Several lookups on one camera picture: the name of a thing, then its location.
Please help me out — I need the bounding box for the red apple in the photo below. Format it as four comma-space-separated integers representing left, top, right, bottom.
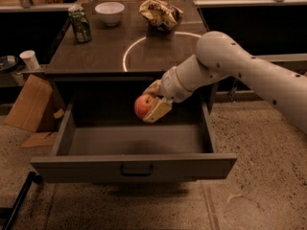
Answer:
134, 94, 154, 119

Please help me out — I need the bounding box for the black drawer handle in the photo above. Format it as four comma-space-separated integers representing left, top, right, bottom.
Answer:
120, 165, 154, 177

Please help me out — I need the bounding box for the grey cabinet counter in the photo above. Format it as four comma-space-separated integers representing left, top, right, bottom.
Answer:
44, 0, 225, 113

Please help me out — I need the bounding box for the dark round dish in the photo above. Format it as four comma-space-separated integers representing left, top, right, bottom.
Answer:
0, 56, 18, 74

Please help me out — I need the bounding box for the white paper cup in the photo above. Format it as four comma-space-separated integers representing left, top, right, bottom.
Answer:
19, 50, 40, 70

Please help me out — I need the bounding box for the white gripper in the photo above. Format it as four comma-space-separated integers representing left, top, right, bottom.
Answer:
143, 66, 192, 124

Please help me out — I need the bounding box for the green soda can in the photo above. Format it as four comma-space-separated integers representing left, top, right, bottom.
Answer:
68, 4, 91, 43

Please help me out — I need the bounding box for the brown cardboard piece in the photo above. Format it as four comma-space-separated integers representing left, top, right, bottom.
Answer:
5, 75, 64, 149

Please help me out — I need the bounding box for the crumpled chip bag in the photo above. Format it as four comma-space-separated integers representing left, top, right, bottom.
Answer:
139, 0, 183, 32

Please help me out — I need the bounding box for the grey open drawer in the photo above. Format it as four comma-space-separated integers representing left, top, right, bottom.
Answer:
31, 95, 237, 184

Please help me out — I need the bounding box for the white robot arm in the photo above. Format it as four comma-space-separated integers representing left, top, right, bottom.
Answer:
143, 31, 307, 132

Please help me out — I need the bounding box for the black metal stand leg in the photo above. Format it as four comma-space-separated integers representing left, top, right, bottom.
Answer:
0, 172, 42, 230

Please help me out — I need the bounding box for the white bowl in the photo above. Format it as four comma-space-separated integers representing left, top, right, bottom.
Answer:
95, 2, 125, 26

